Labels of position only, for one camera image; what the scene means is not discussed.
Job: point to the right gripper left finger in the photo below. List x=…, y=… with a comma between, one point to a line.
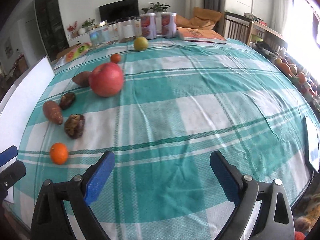
x=50, y=220

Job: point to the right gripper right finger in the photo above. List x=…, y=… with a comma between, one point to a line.
x=274, y=220

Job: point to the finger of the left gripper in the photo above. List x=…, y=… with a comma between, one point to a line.
x=11, y=175
x=8, y=154

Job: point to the small orange mandarin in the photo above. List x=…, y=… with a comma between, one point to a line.
x=59, y=153

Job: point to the reddish sweet potato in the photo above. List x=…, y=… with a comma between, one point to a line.
x=52, y=112

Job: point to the dark brown wrinkled fruit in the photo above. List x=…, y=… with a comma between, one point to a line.
x=74, y=126

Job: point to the brown sweet potato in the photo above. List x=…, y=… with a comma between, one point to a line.
x=81, y=79

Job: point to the red apple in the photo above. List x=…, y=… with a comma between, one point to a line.
x=106, y=80

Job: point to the dark orange mandarin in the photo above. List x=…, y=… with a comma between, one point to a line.
x=115, y=58

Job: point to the yellow-green citrus fruit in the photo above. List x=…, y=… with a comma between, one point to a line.
x=140, y=44

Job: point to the white cardboard box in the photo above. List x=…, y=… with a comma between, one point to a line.
x=20, y=101

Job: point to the fruit pattern snack bag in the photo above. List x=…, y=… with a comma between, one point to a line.
x=72, y=54

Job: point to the red flower pot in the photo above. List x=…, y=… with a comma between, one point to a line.
x=72, y=29

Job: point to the white tv cabinet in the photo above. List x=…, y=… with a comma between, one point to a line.
x=79, y=39

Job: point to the clear jar gold lid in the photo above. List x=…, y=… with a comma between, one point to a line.
x=99, y=34

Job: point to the small green plant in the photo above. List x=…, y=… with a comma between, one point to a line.
x=89, y=22

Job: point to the teal plaid tablecloth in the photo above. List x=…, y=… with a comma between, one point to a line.
x=180, y=102

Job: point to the clear jar black lid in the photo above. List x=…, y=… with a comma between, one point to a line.
x=126, y=29

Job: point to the black television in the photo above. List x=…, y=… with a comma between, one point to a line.
x=118, y=10

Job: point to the left red food can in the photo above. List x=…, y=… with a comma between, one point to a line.
x=148, y=25

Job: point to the red food can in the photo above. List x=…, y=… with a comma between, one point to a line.
x=168, y=21
x=148, y=25

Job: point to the wooden chair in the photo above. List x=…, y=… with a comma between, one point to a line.
x=237, y=27

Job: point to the orange book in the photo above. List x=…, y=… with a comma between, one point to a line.
x=198, y=35

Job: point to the potted green plant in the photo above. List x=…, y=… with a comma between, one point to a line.
x=159, y=7

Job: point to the right red food can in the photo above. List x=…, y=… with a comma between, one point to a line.
x=168, y=21

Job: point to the orange armchair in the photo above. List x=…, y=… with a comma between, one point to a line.
x=204, y=19

